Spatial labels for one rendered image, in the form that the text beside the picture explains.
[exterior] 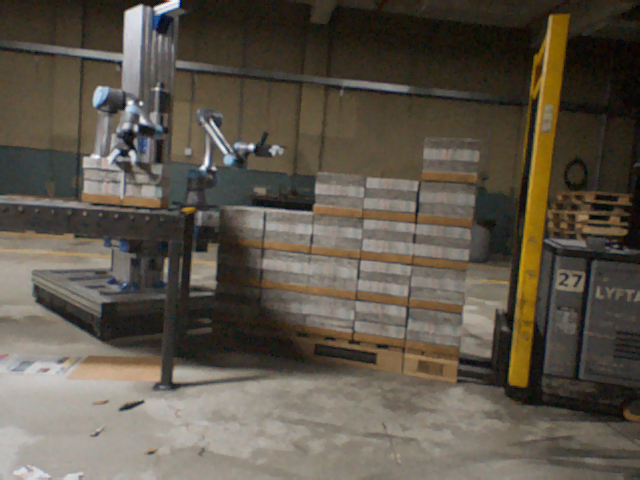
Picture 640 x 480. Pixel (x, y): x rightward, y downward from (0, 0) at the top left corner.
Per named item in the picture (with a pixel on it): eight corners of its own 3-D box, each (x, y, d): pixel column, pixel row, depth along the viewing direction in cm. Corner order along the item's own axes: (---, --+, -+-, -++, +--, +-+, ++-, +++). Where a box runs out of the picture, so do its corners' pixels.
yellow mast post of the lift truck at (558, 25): (507, 379, 285) (547, 20, 271) (526, 382, 282) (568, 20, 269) (508, 384, 276) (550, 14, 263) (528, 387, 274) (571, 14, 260)
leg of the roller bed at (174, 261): (173, 384, 265) (182, 240, 260) (171, 389, 259) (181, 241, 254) (160, 384, 264) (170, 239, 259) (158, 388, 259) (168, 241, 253)
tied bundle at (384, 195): (374, 217, 347) (377, 180, 345) (422, 222, 339) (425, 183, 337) (361, 218, 310) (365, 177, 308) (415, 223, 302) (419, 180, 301)
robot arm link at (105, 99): (115, 184, 338) (126, 92, 323) (88, 181, 329) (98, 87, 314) (109, 178, 347) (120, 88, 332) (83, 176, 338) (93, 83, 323)
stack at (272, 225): (236, 329, 376) (244, 205, 370) (410, 356, 345) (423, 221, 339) (209, 343, 339) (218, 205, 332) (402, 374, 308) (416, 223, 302)
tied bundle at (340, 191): (328, 213, 354) (331, 177, 352) (374, 217, 347) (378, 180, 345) (312, 214, 318) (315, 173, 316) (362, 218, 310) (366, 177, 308)
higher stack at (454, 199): (409, 356, 346) (429, 145, 336) (459, 364, 338) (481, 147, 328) (401, 374, 309) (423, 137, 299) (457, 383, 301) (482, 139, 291)
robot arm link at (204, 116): (197, 101, 370) (237, 159, 361) (206, 104, 380) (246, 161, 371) (185, 112, 373) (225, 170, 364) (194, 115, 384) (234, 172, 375)
